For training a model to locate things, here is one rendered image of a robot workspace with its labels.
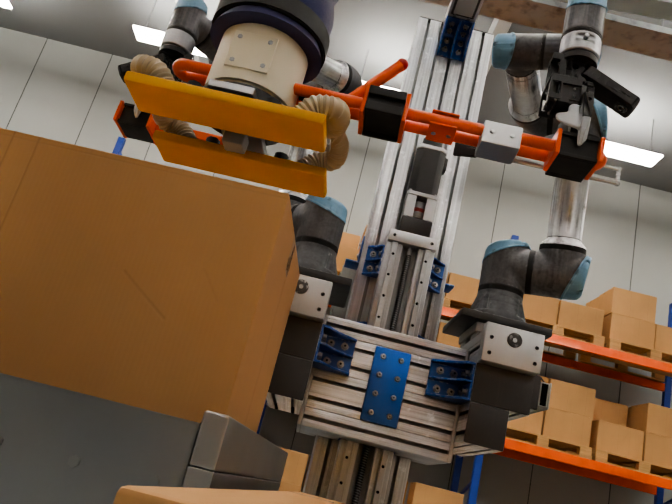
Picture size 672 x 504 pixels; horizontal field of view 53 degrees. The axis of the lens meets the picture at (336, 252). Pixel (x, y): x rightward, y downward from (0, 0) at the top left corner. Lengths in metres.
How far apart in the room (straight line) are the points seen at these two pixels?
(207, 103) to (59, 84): 10.75
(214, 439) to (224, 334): 0.21
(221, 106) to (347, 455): 0.93
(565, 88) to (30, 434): 1.03
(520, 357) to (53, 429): 1.05
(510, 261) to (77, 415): 1.23
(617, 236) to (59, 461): 10.83
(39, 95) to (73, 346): 10.94
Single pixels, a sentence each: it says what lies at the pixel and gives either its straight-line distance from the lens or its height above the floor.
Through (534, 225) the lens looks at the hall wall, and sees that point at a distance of 10.90.
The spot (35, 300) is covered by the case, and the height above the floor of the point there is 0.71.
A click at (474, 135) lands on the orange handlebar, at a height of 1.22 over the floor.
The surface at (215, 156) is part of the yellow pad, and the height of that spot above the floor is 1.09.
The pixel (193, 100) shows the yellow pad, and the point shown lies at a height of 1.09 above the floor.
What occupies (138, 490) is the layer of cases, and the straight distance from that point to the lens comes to 0.32.
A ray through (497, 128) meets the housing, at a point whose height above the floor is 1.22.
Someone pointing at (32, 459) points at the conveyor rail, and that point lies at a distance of 0.82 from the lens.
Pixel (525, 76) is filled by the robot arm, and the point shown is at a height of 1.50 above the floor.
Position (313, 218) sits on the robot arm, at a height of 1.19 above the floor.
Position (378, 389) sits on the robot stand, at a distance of 1.60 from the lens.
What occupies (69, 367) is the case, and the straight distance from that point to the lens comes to 0.98.
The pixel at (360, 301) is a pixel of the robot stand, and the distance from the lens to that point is 1.86.
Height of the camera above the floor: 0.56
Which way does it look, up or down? 19 degrees up
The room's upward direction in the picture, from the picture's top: 14 degrees clockwise
